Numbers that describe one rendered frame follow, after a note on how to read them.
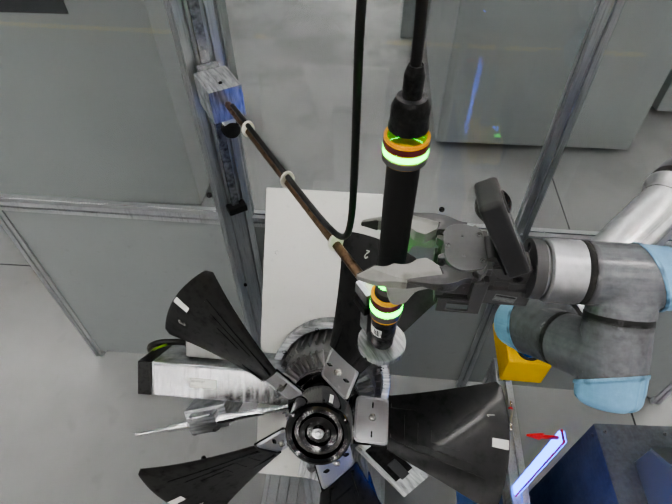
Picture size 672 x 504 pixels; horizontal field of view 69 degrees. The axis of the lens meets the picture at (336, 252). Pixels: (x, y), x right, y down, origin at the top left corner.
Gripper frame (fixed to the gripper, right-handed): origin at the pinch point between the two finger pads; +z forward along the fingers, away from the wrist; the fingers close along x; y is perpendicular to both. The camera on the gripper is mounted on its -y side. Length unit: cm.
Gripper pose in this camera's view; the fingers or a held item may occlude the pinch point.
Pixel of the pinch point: (368, 244)
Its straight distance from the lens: 57.5
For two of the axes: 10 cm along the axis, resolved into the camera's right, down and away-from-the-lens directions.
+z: -10.0, -0.7, 0.7
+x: 1.0, -7.4, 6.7
